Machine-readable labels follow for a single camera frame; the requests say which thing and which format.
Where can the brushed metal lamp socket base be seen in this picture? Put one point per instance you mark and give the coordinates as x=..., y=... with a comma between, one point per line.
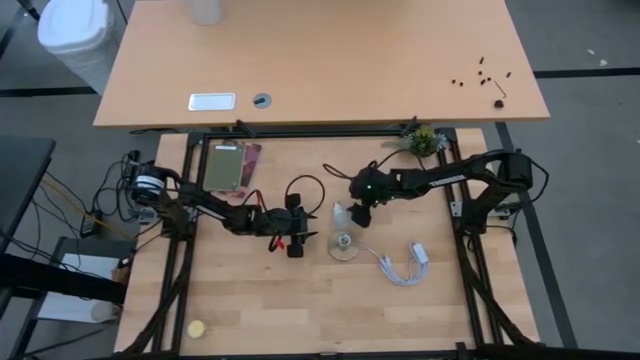
x=343, y=243

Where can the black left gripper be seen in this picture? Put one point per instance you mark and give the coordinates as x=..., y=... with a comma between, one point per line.
x=280, y=222

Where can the olive green board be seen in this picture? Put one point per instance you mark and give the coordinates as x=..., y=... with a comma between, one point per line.
x=224, y=167

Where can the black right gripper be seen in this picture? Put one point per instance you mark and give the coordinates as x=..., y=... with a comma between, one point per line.
x=367, y=192

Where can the translucent plastic container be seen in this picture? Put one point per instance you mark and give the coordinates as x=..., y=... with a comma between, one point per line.
x=205, y=11

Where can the round grey desk grommet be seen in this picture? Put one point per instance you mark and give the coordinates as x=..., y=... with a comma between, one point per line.
x=262, y=100

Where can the silver rectangular desk plate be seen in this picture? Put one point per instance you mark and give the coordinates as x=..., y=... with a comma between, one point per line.
x=212, y=101

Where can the potted green plant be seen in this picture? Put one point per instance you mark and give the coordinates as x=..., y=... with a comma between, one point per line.
x=424, y=142

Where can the small black knob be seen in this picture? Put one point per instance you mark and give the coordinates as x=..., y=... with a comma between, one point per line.
x=499, y=104

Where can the light wooden desk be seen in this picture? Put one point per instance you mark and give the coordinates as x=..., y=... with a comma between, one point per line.
x=325, y=60

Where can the white trash bin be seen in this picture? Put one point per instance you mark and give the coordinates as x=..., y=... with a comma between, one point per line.
x=75, y=30

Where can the black allen key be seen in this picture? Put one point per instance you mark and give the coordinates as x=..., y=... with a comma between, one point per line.
x=500, y=89

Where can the white power adapter box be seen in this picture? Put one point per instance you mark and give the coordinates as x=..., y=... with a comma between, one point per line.
x=420, y=252

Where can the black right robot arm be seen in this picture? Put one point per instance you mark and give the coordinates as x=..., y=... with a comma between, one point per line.
x=450, y=180

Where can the black power brick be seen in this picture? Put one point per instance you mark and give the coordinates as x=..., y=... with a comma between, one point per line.
x=89, y=225

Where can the yellow round disc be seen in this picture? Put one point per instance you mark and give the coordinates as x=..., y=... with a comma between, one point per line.
x=196, y=329

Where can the silver mounting bracket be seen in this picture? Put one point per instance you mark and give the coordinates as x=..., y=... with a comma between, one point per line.
x=456, y=209

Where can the white sheet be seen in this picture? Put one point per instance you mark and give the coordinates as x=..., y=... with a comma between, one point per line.
x=70, y=307

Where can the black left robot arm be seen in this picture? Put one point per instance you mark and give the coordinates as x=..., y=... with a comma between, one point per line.
x=215, y=205

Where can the black side table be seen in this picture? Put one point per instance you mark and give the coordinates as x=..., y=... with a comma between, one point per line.
x=20, y=175

